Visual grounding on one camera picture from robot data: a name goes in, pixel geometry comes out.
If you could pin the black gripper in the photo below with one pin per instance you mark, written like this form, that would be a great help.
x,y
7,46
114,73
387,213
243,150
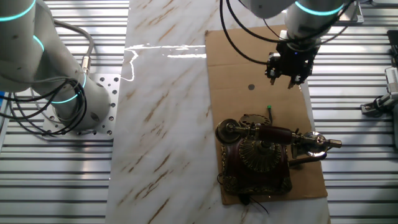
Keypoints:
x,y
293,60

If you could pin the black screwdriver green cap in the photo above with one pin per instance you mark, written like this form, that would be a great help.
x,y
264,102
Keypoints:
x,y
270,113

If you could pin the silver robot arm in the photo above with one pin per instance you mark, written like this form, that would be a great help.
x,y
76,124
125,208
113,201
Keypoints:
x,y
46,62

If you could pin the brown cardboard sheet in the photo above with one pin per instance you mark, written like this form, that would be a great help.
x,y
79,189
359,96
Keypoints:
x,y
230,102
161,124

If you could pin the silver ribbed camera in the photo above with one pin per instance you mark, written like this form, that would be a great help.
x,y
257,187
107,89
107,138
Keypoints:
x,y
392,79

